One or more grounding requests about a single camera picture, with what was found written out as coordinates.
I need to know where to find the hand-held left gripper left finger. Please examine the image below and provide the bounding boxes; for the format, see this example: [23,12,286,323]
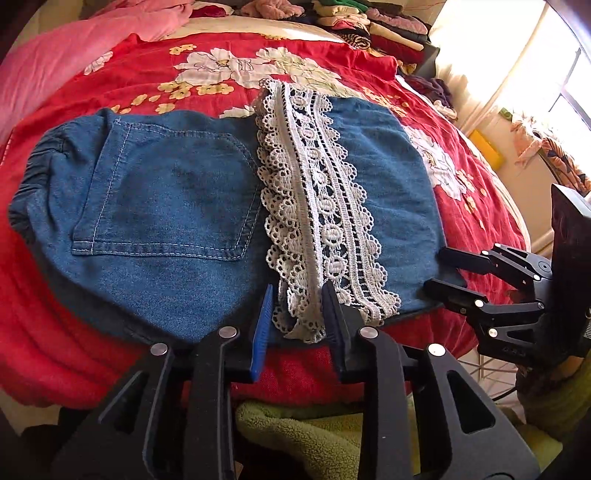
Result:
[53,284,275,480]

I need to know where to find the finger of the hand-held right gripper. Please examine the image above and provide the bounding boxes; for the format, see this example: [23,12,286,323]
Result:
[422,278,548,356]
[438,244,552,282]

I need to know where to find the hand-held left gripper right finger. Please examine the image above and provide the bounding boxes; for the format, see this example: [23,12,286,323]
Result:
[321,281,541,480]

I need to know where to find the blue denim pants lace trim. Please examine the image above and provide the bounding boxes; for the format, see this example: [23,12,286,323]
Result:
[9,78,465,344]

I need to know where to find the green fleece garment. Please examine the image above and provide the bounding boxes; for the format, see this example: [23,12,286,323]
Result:
[235,399,384,480]

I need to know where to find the clothes on chair by window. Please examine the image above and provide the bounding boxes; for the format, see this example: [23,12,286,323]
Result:
[508,108,591,188]

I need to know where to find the yellow box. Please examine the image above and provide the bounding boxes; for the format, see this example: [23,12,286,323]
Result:
[466,129,504,169]

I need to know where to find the window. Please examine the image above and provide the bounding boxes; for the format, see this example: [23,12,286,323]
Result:
[549,44,591,132]

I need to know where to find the cream curtain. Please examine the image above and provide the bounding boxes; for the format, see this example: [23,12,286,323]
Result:
[431,0,578,134]

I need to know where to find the pile of folded clothes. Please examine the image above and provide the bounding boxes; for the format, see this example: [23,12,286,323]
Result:
[314,0,432,63]

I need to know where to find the red floral bedspread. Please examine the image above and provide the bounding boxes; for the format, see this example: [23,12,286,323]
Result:
[0,32,529,409]

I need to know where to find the beige bed sheet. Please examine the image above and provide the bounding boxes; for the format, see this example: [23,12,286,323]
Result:
[175,16,352,47]

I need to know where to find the pink fluffy garment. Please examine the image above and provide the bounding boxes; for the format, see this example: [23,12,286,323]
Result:
[240,0,305,17]

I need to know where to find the dark red cloth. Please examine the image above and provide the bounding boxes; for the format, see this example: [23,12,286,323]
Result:
[191,2,236,19]

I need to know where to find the pink quilt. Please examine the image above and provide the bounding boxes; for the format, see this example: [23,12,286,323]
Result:
[0,0,195,144]

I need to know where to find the white wire rack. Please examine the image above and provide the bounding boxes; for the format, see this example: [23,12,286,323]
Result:
[462,360,520,409]

